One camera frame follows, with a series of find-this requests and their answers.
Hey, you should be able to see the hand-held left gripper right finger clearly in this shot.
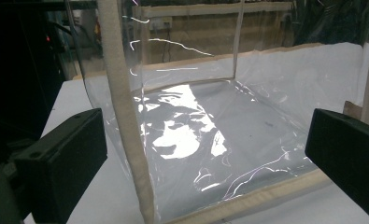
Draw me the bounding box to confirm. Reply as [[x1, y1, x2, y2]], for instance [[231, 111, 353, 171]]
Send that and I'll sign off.
[[305, 107, 369, 224]]

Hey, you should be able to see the wooden shelf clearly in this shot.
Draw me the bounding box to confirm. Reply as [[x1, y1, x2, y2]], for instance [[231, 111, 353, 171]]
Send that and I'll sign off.
[[132, 1, 295, 66]]

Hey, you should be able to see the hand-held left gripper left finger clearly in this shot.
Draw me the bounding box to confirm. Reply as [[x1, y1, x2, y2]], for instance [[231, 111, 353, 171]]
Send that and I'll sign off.
[[13, 107, 108, 224]]

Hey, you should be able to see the clear plastic storage bag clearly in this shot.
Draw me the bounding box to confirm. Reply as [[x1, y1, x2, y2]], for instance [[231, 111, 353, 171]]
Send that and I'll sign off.
[[67, 0, 369, 224]]

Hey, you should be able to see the black equipment case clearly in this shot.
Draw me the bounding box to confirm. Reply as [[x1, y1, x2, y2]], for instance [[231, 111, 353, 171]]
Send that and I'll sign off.
[[0, 0, 67, 162]]

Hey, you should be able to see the dark curtain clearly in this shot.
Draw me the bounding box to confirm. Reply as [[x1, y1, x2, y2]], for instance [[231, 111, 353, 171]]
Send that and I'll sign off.
[[292, 0, 369, 47]]

